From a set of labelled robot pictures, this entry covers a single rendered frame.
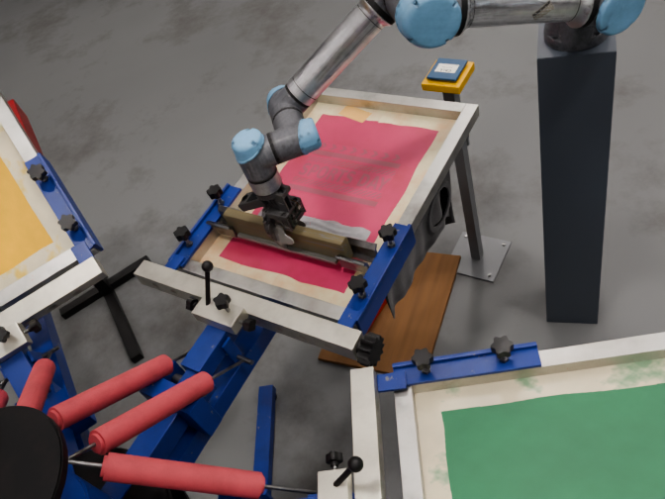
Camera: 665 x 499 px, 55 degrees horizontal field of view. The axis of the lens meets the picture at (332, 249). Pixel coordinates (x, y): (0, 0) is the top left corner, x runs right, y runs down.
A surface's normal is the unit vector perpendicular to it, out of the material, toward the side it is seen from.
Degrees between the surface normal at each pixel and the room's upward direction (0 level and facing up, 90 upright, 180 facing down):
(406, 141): 0
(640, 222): 0
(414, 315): 0
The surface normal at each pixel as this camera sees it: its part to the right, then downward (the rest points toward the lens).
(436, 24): 0.10, 0.71
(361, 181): -0.27, -0.62
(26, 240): 0.04, -0.22
